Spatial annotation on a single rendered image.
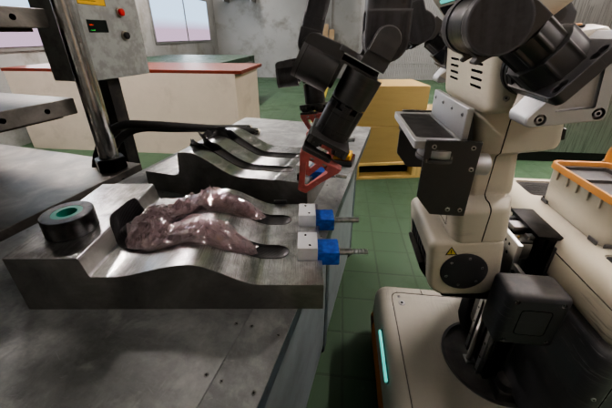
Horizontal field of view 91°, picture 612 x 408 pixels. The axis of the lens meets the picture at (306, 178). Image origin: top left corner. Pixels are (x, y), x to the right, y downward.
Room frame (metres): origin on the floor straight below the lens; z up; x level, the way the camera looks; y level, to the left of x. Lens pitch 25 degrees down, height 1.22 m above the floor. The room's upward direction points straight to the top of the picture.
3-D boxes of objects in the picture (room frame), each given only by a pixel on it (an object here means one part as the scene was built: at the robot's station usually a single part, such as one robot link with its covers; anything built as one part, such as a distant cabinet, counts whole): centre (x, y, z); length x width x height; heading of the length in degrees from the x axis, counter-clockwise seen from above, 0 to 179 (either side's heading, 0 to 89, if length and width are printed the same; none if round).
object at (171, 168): (0.87, 0.20, 0.87); 0.50 x 0.26 x 0.14; 73
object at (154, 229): (0.51, 0.22, 0.90); 0.26 x 0.18 x 0.08; 90
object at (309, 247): (0.45, -0.05, 0.85); 0.13 x 0.05 x 0.05; 90
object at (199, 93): (3.71, 1.91, 0.45); 2.65 x 0.85 x 0.90; 84
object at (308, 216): (0.56, -0.05, 0.85); 0.13 x 0.05 x 0.05; 90
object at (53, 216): (0.45, 0.41, 0.93); 0.08 x 0.08 x 0.04
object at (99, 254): (0.50, 0.22, 0.85); 0.50 x 0.26 x 0.11; 90
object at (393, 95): (3.04, -1.01, 0.42); 1.50 x 1.14 x 0.84; 84
